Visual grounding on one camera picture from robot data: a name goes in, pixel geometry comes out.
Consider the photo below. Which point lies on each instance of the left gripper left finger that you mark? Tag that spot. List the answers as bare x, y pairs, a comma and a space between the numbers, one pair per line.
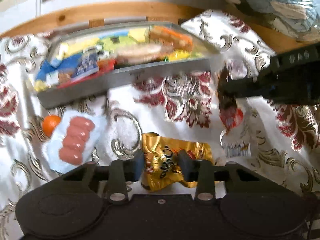
120, 172

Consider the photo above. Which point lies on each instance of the gold foil snack packet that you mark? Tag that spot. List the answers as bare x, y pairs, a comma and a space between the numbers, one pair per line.
161, 160

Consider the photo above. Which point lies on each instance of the red spicy snack packet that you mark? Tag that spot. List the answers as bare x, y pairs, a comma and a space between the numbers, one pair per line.
105, 66

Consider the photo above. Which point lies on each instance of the green label biscuit pack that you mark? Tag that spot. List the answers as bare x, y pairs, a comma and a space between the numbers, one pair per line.
58, 77

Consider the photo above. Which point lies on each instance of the grey tray with cartoon drawing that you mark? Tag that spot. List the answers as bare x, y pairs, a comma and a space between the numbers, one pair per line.
66, 51

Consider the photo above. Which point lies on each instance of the orange cake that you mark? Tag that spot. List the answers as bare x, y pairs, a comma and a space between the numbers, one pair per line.
168, 36

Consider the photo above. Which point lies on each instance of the wooden sofa frame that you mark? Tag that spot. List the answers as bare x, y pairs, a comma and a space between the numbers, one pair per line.
152, 11

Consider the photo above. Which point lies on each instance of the dark blue calcium bar packet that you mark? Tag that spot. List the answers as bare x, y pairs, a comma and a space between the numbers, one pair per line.
87, 66

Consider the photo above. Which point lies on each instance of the round rice cracker pack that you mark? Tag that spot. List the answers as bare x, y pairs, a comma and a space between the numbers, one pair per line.
141, 53

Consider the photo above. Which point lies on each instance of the pink sausage pack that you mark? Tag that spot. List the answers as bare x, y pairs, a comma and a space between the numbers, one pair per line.
73, 140

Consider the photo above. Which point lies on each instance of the orange mandarin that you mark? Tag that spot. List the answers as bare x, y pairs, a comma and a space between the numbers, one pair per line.
49, 124

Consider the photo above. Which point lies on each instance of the plastic bag of clothes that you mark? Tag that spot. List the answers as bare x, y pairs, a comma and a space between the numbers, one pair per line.
298, 19

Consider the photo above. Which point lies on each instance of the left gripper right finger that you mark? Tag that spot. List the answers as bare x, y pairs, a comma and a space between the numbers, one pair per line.
200, 171

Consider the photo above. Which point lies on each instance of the floral satin sofa cover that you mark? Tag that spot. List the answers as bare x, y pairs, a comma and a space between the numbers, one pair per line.
284, 140

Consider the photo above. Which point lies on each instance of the clear packet dark dried snack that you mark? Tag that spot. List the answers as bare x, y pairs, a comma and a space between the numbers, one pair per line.
234, 139

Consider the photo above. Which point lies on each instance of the yellow green snack packet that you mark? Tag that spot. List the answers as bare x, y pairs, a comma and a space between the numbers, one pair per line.
178, 55

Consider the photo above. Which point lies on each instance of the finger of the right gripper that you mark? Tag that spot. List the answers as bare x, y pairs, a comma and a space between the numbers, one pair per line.
243, 88

